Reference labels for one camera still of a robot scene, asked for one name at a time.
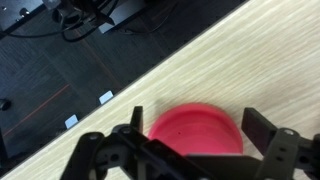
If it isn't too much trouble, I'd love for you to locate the pink silicone cup lid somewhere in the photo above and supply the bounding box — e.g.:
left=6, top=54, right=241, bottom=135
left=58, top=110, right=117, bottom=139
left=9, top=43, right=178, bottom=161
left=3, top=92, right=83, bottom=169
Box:
left=148, top=103, right=243, bottom=155

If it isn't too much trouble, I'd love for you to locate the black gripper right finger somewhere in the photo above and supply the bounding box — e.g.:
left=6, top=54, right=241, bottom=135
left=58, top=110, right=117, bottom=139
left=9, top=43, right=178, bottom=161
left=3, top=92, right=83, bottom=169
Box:
left=241, top=107, right=278, bottom=155

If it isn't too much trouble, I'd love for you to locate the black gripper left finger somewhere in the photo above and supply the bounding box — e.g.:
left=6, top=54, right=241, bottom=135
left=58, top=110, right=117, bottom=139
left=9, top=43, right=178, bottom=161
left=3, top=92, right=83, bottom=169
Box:
left=130, top=106, right=143, bottom=133

